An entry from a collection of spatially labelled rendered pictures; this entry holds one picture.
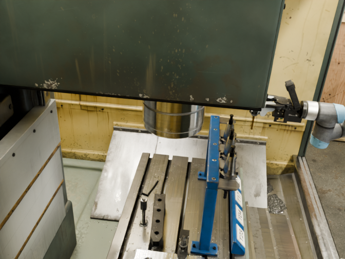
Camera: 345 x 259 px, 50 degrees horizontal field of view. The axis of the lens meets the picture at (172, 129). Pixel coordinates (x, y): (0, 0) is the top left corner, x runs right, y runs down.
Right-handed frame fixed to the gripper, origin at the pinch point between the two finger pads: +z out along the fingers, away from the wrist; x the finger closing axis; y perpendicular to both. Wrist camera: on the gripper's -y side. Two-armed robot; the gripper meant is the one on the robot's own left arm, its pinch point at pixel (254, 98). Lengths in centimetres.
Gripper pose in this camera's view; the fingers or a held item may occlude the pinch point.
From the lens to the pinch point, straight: 151.2
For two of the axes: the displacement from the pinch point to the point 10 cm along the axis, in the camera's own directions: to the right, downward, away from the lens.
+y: -0.7, 8.7, 4.9
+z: -9.9, -1.2, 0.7
